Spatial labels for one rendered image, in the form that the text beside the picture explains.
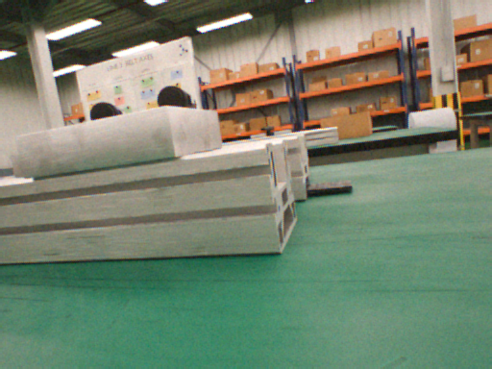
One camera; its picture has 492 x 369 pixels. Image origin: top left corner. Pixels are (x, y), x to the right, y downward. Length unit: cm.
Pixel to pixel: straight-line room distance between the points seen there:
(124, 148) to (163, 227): 7
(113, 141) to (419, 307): 24
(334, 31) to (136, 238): 1089
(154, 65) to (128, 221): 345
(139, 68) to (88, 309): 365
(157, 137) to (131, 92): 361
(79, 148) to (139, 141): 6
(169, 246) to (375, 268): 16
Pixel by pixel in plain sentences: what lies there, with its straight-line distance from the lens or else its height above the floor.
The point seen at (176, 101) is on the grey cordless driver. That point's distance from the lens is 68.
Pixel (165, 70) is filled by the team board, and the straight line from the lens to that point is 365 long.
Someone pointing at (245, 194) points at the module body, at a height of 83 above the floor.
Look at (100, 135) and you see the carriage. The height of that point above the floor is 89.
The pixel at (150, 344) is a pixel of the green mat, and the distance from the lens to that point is 18.
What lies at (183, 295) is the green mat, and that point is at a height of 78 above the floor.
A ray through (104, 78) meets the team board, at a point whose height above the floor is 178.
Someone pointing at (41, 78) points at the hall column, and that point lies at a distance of 934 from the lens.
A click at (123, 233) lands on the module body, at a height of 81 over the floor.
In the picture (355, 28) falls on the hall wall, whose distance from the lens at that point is 1103.
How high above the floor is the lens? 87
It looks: 7 degrees down
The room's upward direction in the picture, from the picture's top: 9 degrees counter-clockwise
